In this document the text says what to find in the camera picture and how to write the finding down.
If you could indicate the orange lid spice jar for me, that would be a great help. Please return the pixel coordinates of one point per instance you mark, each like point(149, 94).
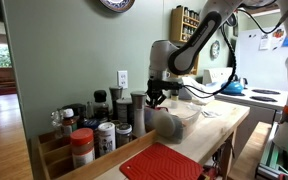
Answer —
point(82, 146)

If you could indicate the silver lid glass jar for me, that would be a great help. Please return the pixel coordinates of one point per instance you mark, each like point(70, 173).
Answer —
point(124, 135)

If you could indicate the white paper sheet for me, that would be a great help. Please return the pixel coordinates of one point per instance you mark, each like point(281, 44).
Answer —
point(264, 42)

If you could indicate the clear glass bottle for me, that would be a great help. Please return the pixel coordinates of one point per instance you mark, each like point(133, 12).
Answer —
point(56, 121)

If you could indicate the colourful fridge picture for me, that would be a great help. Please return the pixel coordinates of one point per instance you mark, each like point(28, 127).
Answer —
point(278, 33)

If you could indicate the grey spice canister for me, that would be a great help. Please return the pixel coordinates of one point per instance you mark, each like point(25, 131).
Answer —
point(124, 110)

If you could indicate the black lid jar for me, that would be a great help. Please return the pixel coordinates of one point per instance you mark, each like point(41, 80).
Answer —
point(79, 110)

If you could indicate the round wall clock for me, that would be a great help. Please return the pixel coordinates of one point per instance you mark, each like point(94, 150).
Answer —
point(215, 49)

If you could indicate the small glass spice jar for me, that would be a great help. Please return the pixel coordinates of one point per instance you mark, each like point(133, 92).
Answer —
point(174, 100)

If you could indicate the white wall outlet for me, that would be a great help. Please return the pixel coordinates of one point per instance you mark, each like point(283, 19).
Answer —
point(122, 79)

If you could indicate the blue kettle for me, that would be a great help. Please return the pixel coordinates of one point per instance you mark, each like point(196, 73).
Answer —
point(232, 88)

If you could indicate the dark steel grinder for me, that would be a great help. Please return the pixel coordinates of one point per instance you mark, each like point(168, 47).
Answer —
point(115, 98)

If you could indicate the steel electric kettle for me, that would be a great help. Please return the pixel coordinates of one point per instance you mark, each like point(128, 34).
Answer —
point(244, 82)

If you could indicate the slim small bottle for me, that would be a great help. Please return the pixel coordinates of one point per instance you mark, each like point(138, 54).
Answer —
point(89, 110)

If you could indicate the blue lid jar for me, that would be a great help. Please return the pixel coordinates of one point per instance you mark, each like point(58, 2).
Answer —
point(90, 124)

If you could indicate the wooden spice tray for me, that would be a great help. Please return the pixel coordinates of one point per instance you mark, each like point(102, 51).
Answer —
point(94, 165)

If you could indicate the white paper bag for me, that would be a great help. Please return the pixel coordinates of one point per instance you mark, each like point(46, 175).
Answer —
point(200, 88)

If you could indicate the blue paper sheet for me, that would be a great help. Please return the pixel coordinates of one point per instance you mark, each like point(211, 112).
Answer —
point(287, 41)

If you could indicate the black frying pan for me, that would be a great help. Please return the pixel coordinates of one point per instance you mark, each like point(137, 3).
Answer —
point(231, 20)

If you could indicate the red silicone mat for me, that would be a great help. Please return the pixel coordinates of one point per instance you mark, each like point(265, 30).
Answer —
point(160, 163)

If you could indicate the black cap glass bottle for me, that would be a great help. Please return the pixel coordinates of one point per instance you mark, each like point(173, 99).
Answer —
point(100, 103)

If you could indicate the clear plastic storage bin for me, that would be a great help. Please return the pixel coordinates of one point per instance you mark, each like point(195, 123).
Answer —
point(187, 116)

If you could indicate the wooden spice rack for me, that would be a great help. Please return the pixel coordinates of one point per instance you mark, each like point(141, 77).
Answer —
point(194, 68)
point(177, 26)

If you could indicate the steel pepper grinder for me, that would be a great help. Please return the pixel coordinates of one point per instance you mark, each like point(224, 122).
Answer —
point(138, 113)

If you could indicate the white refrigerator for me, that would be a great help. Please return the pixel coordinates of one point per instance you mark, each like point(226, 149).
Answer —
point(260, 66)

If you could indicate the wooden butcher block cart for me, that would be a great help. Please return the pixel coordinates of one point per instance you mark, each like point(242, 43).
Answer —
point(210, 133)

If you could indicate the white printed shaker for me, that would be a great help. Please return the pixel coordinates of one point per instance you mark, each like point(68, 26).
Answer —
point(106, 138)

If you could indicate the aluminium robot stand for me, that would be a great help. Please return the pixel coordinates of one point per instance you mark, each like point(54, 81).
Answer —
point(274, 166)

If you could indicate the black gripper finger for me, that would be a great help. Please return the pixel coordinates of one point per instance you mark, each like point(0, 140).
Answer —
point(160, 99)
point(151, 99)

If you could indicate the white electric stove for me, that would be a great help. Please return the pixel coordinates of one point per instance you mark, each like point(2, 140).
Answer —
point(260, 103)

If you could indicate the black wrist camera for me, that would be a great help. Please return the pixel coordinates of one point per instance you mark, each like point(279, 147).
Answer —
point(174, 85)

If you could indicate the black stove burner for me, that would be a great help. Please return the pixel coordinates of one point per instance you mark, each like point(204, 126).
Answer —
point(265, 91)
point(263, 98)
point(234, 94)

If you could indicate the white cap red spice bottle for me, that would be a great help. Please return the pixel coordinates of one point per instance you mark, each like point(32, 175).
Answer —
point(69, 121)

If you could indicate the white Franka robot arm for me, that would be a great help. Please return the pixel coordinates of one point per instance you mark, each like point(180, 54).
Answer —
point(190, 50)

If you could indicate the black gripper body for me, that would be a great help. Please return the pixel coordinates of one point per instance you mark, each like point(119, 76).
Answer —
point(157, 87)

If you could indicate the crumpled white napkin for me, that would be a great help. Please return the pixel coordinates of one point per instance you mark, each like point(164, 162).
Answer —
point(210, 114)

